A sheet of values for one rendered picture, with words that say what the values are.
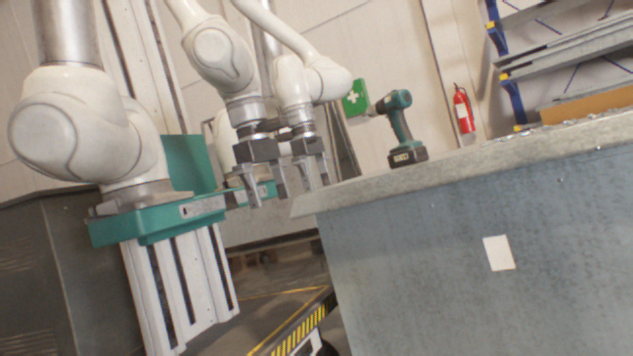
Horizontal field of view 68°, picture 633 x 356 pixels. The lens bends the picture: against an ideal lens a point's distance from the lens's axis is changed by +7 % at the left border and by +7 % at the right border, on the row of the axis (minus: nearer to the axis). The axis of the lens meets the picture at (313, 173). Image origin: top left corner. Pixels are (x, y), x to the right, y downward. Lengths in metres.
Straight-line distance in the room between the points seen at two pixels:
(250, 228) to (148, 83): 2.91
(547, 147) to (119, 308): 1.18
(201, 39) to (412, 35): 5.40
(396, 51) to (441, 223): 5.14
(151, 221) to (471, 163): 0.73
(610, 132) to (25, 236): 1.38
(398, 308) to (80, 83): 0.91
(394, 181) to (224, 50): 0.53
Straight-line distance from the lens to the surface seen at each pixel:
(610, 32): 4.96
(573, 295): 1.20
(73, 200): 1.41
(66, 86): 0.94
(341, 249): 1.26
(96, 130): 0.91
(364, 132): 6.29
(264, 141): 1.05
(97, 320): 1.41
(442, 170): 1.10
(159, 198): 1.09
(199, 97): 7.87
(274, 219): 4.18
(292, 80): 1.29
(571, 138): 1.09
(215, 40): 0.87
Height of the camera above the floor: 0.68
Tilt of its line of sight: 1 degrees up
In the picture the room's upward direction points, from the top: 15 degrees counter-clockwise
